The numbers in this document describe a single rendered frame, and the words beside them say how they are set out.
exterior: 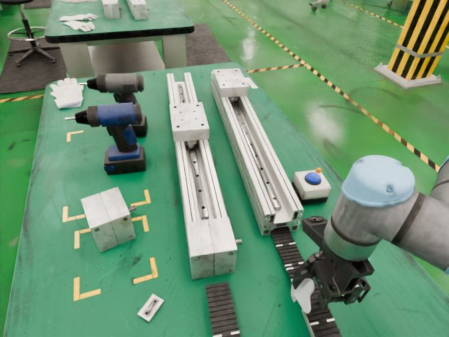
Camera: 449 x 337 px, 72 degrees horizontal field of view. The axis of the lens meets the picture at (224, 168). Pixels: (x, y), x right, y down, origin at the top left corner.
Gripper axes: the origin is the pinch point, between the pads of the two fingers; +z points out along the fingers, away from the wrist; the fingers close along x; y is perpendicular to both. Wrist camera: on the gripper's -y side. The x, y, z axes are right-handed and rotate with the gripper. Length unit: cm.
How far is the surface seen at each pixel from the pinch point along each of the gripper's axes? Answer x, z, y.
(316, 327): -1.6, 1.9, 6.2
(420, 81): 238, 79, -227
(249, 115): 3, -3, -63
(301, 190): 9.1, 0.8, -28.5
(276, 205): 0.0, -0.2, -23.4
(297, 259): 1.3, 4.1, -9.9
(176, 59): -14, 30, -194
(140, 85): -33, -14, -68
